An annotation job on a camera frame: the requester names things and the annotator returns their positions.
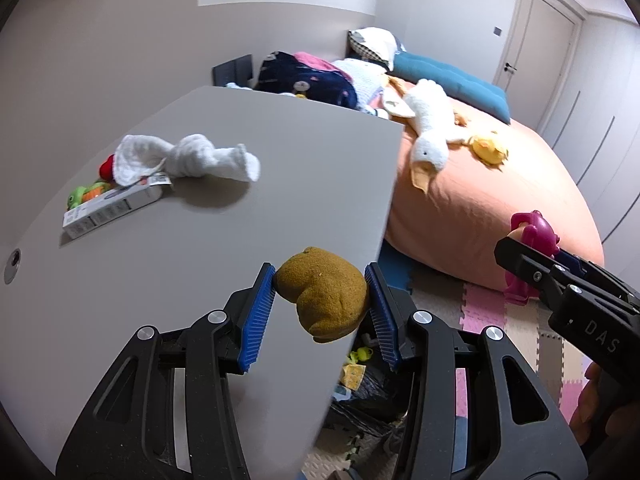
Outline white knotted towel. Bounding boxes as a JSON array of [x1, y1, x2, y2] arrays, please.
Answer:
[[111, 133, 262, 187]]

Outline orange bed sheet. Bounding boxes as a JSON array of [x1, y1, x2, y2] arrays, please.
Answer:
[[382, 92, 606, 293]]

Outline black wall sockets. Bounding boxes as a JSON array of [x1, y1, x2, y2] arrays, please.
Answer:
[[212, 54, 253, 87]]

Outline white blue knit blanket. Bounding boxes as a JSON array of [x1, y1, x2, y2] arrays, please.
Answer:
[[332, 58, 388, 111]]

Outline person's right hand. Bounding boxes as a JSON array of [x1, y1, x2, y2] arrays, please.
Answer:
[[570, 362, 618, 447]]

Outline brown plush toy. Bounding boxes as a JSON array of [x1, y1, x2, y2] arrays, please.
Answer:
[[275, 246, 371, 345]]

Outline chequered pillow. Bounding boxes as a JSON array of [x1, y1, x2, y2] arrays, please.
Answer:
[[347, 27, 401, 72]]

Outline teal cushion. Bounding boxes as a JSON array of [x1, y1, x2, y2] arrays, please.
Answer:
[[392, 51, 512, 126]]

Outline white goose plush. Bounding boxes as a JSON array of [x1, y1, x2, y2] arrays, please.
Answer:
[[387, 77, 476, 193]]

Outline grey table grommet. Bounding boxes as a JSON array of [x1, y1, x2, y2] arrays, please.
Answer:
[[4, 248, 22, 285]]

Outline magenta rubber toy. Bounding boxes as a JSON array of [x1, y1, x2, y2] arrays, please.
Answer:
[[505, 210, 561, 306]]

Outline yellow chick plush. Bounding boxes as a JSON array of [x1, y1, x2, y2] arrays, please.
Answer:
[[470, 131, 508, 170]]

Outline green orange toy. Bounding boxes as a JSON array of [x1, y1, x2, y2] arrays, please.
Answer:
[[67, 182, 115, 211]]

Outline pink cloth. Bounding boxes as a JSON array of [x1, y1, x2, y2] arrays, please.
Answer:
[[292, 51, 346, 73]]

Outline white wardrobe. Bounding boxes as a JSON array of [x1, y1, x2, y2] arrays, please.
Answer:
[[537, 5, 640, 261]]

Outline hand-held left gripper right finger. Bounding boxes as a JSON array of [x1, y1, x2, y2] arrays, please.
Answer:
[[364, 261, 588, 480]]

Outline beige door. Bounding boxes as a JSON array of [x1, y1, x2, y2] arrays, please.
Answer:
[[492, 0, 583, 93]]

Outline navy printed blanket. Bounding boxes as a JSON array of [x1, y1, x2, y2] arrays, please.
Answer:
[[256, 51, 358, 110]]

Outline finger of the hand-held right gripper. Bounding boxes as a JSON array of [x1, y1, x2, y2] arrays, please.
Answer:
[[494, 235, 576, 311], [555, 247, 640, 311]]

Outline black trash bag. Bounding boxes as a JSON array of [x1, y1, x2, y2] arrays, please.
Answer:
[[325, 330, 416, 441]]

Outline white cardboard box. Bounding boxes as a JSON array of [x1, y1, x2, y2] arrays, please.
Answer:
[[62, 172, 173, 240]]

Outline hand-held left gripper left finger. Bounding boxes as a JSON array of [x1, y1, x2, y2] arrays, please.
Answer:
[[55, 261, 278, 480]]

